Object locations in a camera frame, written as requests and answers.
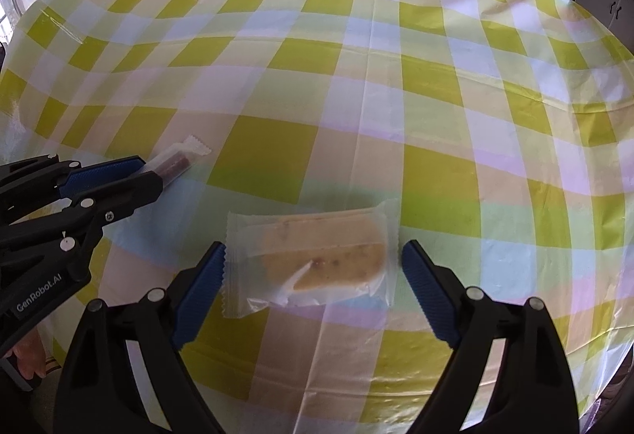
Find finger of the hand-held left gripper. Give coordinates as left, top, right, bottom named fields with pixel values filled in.
left=0, top=171, right=164, bottom=284
left=0, top=154, right=148, bottom=212

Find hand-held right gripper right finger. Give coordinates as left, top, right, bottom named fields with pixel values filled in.
left=400, top=239, right=580, bottom=434

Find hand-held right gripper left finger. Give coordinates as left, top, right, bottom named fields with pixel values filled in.
left=53, top=241, right=226, bottom=434

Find red stick snack packet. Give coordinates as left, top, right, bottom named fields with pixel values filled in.
left=143, top=135, right=214, bottom=190

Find clear cake slice packet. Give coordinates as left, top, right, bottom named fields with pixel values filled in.
left=221, top=198, right=401, bottom=320

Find person's left hand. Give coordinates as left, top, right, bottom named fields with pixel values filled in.
left=12, top=330, right=50, bottom=378

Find yellow checked tablecloth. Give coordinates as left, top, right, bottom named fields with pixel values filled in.
left=0, top=0, right=634, bottom=434

